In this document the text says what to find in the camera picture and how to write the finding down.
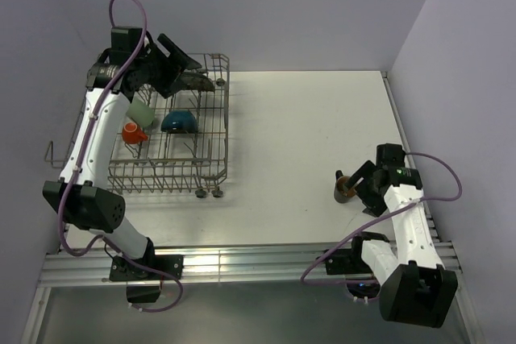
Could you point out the small red orange cup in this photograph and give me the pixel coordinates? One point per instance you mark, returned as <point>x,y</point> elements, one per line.
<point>132,134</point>

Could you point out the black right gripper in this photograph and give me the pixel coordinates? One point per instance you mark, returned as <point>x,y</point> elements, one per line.
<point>375,205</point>

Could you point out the grey wire dish rack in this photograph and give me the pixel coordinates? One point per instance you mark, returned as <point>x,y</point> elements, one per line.
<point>167,163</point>

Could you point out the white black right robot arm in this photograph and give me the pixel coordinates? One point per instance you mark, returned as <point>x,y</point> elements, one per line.
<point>415,286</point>

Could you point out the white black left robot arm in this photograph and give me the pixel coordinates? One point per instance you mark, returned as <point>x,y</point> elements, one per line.
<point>80,197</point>

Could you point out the dark bowl tan inside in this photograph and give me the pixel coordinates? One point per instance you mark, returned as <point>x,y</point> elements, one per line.
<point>179,122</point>

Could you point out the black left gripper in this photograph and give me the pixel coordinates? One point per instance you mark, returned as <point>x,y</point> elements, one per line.
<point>174,64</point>

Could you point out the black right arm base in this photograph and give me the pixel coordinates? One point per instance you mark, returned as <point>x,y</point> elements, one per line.
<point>346,261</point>

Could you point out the pale green cup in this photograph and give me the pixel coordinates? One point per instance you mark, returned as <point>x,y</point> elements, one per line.
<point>141,113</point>

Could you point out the aluminium mounting rail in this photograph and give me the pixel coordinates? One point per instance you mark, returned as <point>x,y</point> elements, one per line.
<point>201,265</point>

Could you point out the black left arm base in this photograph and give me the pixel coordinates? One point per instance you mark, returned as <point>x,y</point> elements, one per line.
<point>162,267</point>

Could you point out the black floral square plate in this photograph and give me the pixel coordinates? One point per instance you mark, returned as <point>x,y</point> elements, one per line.
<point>195,81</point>

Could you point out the dark brown mug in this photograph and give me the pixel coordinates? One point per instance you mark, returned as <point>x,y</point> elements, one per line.
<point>345,187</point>

